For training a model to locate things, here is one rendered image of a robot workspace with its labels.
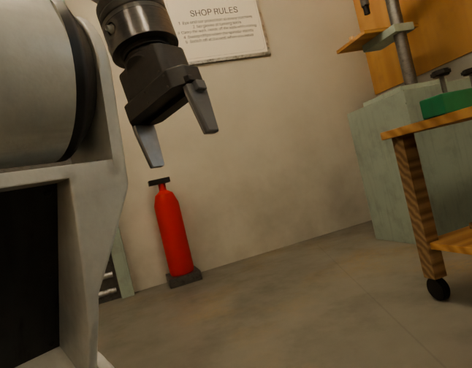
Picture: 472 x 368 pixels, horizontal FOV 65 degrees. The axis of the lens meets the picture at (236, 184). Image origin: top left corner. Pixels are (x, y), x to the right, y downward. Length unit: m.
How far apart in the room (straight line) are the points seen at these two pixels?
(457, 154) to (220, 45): 1.49
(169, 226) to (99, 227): 1.76
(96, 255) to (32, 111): 0.12
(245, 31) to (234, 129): 0.65
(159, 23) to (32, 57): 0.23
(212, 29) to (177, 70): 2.09
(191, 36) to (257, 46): 0.43
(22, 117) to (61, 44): 0.06
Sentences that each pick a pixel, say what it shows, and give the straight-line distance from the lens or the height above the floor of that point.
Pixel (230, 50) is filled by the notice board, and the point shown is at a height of 1.31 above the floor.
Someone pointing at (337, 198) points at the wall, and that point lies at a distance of 2.62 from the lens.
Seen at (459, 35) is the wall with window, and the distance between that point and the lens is 2.43.
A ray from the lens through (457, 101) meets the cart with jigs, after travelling 1.07.
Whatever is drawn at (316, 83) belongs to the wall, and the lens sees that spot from 2.69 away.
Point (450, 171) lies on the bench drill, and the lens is 1.90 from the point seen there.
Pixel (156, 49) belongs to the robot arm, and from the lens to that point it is 0.47.
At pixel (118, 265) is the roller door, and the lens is 2.18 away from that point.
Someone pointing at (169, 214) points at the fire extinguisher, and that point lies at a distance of 2.07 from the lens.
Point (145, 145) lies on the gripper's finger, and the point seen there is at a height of 0.56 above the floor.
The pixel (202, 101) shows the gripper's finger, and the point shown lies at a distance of 0.44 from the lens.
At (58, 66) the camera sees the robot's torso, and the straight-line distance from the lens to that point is 0.30.
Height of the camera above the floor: 0.49
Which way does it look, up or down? level
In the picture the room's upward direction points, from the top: 13 degrees counter-clockwise
